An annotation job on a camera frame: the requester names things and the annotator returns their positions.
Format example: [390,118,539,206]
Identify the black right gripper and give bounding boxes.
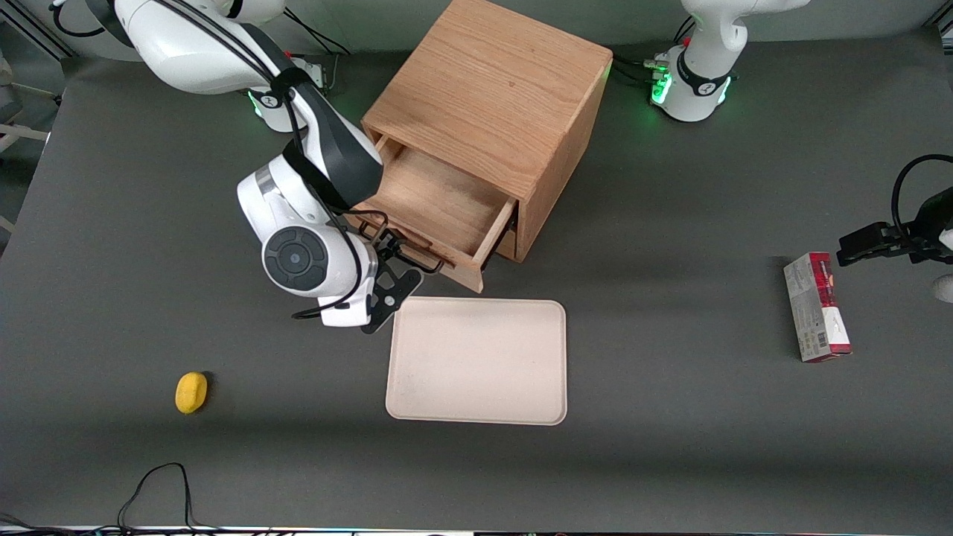
[356,223,418,288]

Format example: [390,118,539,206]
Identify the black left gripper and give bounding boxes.
[837,186,953,267]

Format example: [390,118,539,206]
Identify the wooden drawer with black handle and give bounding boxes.
[348,134,519,294]
[494,222,520,262]

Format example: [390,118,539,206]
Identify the oak wooden drawer cabinet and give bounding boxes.
[361,0,613,264]

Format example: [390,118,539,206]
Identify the red and grey carton box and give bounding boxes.
[783,252,854,364]

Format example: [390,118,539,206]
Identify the beige plastic tray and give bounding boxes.
[385,296,568,427]

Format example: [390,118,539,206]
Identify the yellow sponge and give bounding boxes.
[175,371,210,415]

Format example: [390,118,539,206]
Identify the white wrist camera black mount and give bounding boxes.
[319,264,425,335]

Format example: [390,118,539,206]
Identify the black looped cable left arm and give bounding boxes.
[891,153,953,240]

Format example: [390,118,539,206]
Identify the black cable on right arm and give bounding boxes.
[149,0,392,321]

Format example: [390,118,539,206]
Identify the black cables at right base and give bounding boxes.
[283,7,354,96]

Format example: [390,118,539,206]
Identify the black cables at base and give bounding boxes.
[612,16,698,89]
[283,7,354,96]

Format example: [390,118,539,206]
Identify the black cables at left base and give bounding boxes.
[612,16,698,89]

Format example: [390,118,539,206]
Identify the thin black cable loop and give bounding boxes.
[115,462,224,535]

